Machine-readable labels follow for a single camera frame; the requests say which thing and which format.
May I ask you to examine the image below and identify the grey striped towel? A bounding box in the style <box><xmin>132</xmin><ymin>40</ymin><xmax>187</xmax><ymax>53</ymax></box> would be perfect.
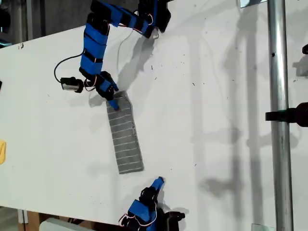
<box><xmin>105</xmin><ymin>90</ymin><xmax>145</xmax><ymax>175</ymax></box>

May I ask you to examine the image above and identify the yellow object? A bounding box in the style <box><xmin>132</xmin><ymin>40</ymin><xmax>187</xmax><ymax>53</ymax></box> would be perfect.
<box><xmin>0</xmin><ymin>141</ymin><xmax>7</xmax><ymax>165</ymax></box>

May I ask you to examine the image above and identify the black clamp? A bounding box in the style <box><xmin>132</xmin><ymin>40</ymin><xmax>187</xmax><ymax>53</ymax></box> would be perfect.
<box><xmin>265</xmin><ymin>102</ymin><xmax>308</xmax><ymax>128</ymax></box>

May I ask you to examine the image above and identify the thin white cable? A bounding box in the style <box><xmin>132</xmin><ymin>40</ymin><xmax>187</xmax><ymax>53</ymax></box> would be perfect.
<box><xmin>117</xmin><ymin>29</ymin><xmax>134</xmax><ymax>68</ymax></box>

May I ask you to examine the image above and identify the gripper camera cable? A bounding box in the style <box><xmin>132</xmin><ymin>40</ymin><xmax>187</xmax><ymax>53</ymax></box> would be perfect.
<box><xmin>53</xmin><ymin>54</ymin><xmax>84</xmax><ymax>83</ymax></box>

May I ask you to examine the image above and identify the wooden table frame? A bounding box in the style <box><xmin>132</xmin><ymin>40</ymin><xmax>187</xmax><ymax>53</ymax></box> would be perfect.
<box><xmin>18</xmin><ymin>209</ymin><xmax>41</xmax><ymax>231</ymax></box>

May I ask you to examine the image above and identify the steel post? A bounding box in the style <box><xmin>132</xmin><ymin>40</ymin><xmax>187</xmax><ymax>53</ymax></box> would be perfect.
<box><xmin>266</xmin><ymin>0</ymin><xmax>295</xmax><ymax>231</ymax></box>

